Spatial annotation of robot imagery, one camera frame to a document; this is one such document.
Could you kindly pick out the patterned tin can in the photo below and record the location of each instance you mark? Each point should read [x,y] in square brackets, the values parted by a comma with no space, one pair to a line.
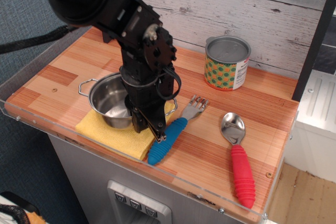
[226,62]

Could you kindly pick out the black vertical post right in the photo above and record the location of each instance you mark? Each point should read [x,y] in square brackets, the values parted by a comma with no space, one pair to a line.
[312,54]

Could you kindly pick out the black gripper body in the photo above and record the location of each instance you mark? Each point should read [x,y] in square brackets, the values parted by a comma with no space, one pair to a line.
[149,98]

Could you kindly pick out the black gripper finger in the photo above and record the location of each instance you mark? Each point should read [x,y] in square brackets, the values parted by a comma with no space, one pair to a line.
[139,121]

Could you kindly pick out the silver pot with handles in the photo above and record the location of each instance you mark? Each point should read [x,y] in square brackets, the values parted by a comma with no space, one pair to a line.
[107,96]

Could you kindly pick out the orange object bottom left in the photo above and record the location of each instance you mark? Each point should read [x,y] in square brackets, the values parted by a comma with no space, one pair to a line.
[34,218]

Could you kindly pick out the grey toy kitchen cabinet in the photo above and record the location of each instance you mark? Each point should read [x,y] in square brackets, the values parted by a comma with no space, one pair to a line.
[110,193]

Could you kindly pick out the fork with blue handle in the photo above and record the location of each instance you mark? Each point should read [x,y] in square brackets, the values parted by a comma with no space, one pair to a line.
[159,150]

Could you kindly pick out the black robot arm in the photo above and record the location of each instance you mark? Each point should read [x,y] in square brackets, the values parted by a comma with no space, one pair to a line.
[147,51]

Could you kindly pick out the yellow folded cloth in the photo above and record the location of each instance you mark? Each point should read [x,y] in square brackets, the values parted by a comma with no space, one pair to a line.
[127,143]

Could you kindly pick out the spoon with red handle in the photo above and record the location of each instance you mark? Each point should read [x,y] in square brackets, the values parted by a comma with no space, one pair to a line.
[233,130]

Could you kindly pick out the clear acrylic edge guard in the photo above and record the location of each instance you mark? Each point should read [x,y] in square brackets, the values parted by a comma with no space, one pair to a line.
[199,162]

